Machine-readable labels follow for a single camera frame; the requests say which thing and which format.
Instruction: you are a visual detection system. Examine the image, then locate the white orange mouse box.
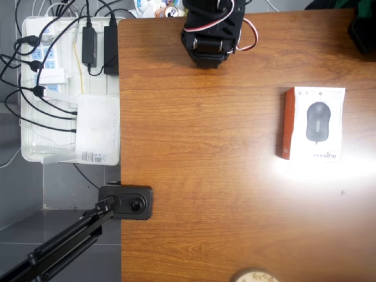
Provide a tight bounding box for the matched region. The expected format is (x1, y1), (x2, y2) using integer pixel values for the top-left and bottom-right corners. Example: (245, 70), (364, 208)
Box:
(276, 86), (347, 163)

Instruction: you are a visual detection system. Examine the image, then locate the drink can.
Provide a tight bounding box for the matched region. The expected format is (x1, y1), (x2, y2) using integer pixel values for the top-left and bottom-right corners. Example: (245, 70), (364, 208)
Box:
(163, 5), (180, 19)

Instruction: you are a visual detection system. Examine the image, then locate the printed plastic bag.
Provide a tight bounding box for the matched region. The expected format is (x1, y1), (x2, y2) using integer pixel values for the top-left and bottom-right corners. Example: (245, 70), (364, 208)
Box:
(133, 0), (186, 19)

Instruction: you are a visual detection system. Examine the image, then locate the large black power adapter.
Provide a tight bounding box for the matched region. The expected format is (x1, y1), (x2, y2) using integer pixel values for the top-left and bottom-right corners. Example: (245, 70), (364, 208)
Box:
(103, 25), (120, 76)

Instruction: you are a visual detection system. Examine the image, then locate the slim black power adapter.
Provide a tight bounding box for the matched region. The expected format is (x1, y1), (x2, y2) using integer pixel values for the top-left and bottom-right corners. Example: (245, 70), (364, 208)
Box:
(81, 26), (99, 67)

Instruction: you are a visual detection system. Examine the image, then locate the white plastic tray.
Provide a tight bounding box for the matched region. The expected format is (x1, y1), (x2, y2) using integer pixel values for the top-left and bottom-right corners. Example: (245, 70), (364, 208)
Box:
(21, 16), (122, 164)

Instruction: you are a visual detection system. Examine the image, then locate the green fabric item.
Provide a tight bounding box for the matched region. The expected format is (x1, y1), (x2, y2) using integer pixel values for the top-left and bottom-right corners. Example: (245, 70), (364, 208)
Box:
(334, 0), (364, 10)

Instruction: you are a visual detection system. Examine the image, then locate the white router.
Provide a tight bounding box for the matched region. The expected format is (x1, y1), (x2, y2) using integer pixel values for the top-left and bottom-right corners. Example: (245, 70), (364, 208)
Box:
(75, 93), (122, 166)

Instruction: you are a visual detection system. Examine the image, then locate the white power strip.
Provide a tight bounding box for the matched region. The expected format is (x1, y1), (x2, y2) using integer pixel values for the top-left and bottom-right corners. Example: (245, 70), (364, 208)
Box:
(25, 18), (67, 102)

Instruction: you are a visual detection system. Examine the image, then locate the white charger plug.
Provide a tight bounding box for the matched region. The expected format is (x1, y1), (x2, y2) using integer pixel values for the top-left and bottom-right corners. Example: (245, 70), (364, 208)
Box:
(39, 68), (67, 86)

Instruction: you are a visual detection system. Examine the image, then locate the white router antenna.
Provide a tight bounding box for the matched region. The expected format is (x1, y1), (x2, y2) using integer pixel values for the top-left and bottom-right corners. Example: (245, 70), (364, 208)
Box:
(43, 89), (79, 104)
(42, 155), (78, 165)

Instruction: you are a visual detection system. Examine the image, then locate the black stand clamp base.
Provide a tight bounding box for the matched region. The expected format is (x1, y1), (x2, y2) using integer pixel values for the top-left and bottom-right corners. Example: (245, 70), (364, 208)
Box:
(98, 182), (154, 221)

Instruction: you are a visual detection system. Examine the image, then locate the round wooden coaster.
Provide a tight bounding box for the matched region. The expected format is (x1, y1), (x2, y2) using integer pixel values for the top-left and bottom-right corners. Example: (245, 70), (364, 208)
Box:
(233, 267), (279, 282)

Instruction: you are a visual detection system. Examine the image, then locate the thin yellow cable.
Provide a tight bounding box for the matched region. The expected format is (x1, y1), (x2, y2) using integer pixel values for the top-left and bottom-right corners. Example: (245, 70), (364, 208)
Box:
(72, 25), (85, 95)

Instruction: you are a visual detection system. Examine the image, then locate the black router cable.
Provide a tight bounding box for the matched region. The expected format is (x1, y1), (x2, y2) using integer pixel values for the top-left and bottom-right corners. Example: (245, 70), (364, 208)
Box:
(41, 95), (79, 116)
(4, 89), (78, 133)
(17, 88), (79, 120)

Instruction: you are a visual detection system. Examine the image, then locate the black floor cable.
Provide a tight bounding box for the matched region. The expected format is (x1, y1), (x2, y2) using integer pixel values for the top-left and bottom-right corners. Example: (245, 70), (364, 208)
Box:
(72, 163), (101, 189)

